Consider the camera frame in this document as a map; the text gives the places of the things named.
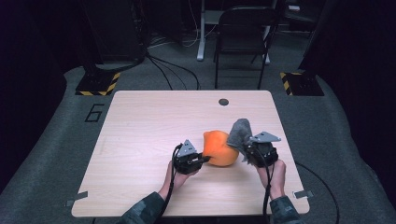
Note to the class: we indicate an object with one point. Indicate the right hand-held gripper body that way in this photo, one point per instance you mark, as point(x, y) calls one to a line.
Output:
point(263, 154)

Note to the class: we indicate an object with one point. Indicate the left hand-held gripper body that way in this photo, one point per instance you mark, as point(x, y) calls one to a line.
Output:
point(186, 163)

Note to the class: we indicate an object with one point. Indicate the grey speckled towel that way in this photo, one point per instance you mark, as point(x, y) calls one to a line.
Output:
point(241, 130)

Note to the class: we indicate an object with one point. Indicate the person's left hand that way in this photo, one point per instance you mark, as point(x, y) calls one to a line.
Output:
point(174, 183)

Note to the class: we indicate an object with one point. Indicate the person's right hand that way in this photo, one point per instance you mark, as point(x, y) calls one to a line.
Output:
point(277, 179)

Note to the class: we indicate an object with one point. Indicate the grey tape strip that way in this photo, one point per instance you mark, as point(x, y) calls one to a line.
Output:
point(77, 196)
point(303, 194)

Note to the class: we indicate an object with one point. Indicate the black stand with striped base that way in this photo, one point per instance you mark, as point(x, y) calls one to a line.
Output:
point(303, 85)
point(96, 84)

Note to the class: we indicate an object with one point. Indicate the white desk leg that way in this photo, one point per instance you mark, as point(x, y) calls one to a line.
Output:
point(201, 37)

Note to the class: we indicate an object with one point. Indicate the dark curtain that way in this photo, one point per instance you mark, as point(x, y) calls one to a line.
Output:
point(25, 77)
point(358, 62)

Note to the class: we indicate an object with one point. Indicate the black folding chair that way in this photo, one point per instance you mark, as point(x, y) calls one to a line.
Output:
point(243, 18)

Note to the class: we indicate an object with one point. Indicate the black cabinet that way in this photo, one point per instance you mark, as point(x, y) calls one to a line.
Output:
point(115, 31)

